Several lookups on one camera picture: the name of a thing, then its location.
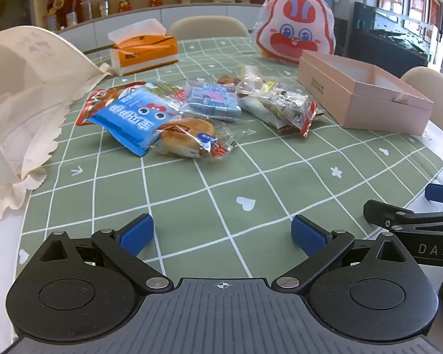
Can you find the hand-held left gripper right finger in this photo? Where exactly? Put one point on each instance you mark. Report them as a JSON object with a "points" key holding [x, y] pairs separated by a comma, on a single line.
{"points": [[308, 234]]}

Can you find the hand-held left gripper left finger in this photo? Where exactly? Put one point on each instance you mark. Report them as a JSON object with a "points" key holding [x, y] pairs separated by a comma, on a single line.
{"points": [[137, 230]]}

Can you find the pink cardboard box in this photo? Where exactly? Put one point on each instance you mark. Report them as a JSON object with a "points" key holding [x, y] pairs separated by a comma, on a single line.
{"points": [[373, 110]]}

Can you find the packaged bread bun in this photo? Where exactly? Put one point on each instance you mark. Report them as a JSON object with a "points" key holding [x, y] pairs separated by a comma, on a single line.
{"points": [[186, 136]]}

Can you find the blue snack packet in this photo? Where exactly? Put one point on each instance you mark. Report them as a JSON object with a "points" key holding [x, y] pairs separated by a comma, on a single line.
{"points": [[133, 118]]}

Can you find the clear red-edged snack packet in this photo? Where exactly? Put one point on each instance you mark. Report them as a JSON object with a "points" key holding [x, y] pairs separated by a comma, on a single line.
{"points": [[280, 112]]}

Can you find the green snack packet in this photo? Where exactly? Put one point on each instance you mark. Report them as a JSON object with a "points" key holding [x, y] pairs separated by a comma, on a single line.
{"points": [[166, 89]]}

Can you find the blue candy packet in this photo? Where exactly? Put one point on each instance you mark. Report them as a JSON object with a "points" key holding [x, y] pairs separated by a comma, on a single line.
{"points": [[210, 101]]}

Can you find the clear plastic snack packet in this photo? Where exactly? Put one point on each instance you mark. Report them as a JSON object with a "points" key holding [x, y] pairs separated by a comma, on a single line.
{"points": [[249, 81]]}

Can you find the dark red snack packet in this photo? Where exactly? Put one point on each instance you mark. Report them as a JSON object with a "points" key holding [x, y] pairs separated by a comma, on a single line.
{"points": [[227, 80]]}

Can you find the green checked tablecloth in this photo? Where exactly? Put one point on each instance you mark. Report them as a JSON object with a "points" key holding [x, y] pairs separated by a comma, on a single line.
{"points": [[192, 199]]}

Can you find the beige chair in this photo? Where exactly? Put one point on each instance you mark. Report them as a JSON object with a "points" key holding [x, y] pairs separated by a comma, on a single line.
{"points": [[435, 81], [206, 27]]}

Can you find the black framed fish tank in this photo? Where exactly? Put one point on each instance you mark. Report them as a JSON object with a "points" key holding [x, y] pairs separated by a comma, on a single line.
{"points": [[391, 35]]}

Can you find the cream cloth bag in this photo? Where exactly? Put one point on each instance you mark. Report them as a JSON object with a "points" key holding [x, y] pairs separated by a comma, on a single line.
{"points": [[22, 99]]}

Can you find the orange tissue box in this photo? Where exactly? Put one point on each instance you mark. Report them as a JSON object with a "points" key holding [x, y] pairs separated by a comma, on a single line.
{"points": [[147, 53]]}

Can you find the black cabinet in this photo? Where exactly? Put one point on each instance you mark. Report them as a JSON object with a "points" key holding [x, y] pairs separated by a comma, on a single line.
{"points": [[342, 37]]}

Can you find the rabbit-shaped snack bag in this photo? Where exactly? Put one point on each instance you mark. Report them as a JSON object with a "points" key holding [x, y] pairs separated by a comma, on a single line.
{"points": [[295, 33]]}

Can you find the white cabinet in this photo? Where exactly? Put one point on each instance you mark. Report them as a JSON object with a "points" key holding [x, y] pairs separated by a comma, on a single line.
{"points": [[140, 20]]}

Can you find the metal cup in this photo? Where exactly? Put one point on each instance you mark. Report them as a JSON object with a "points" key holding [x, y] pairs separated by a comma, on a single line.
{"points": [[72, 19], [103, 8], [85, 10]]}

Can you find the large yellow red figurine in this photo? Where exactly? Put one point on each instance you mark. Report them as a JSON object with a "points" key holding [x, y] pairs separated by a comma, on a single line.
{"points": [[56, 3]]}

